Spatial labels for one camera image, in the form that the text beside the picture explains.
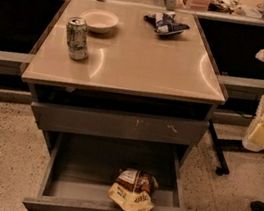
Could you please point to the brown sea salt chip bag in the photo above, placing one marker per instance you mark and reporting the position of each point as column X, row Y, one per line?
column 132, row 190

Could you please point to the grey drawer cabinet with counter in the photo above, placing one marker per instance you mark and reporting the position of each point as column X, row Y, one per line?
column 130, row 69

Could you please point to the closed grey top drawer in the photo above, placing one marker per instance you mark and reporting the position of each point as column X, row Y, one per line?
column 99, row 122

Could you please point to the black table leg with caster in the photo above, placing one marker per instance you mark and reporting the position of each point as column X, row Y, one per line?
column 223, row 169

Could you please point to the black chair base caster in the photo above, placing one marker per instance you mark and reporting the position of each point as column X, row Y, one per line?
column 257, row 206

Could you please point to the white ceramic bowl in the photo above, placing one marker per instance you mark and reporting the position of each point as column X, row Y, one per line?
column 100, row 21

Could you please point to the green white soda can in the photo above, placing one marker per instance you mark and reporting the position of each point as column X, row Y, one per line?
column 77, row 29

